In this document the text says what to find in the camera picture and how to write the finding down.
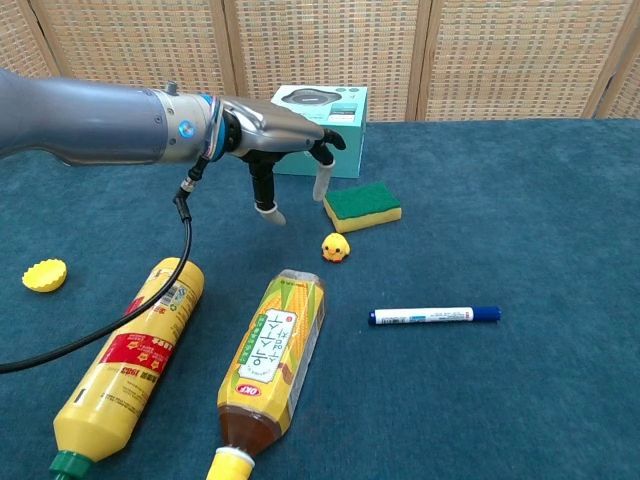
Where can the blue and white marker pen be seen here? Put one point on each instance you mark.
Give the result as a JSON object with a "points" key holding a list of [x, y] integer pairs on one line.
{"points": [[430, 315]]}

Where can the woven wooden folding screen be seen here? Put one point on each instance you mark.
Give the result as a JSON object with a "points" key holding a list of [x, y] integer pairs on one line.
{"points": [[375, 55]]}

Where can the teal product box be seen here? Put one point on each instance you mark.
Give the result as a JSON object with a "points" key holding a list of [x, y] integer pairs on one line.
{"points": [[345, 110]]}

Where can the small yellow rubber duck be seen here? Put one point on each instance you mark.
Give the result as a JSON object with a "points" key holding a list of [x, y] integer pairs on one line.
{"points": [[335, 247]]}

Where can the teal table cloth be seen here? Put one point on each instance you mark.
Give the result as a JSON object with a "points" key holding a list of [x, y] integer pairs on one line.
{"points": [[450, 400]]}

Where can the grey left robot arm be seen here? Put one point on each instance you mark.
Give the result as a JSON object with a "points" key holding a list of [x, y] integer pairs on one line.
{"points": [[90, 120]]}

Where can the corn tea bottle yellow cap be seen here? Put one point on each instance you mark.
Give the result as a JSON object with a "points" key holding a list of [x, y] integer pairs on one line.
{"points": [[275, 350]]}

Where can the green and yellow sponge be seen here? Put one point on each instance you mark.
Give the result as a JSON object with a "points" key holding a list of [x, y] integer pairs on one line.
{"points": [[360, 200]]}

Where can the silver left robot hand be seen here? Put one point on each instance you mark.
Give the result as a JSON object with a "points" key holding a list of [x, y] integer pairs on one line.
{"points": [[270, 132]]}

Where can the yellow bottle green cap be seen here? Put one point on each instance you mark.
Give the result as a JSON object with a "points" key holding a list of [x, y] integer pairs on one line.
{"points": [[130, 380]]}

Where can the yellow fluted cup mold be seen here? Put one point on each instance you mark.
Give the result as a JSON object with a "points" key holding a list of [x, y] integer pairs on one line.
{"points": [[45, 276]]}

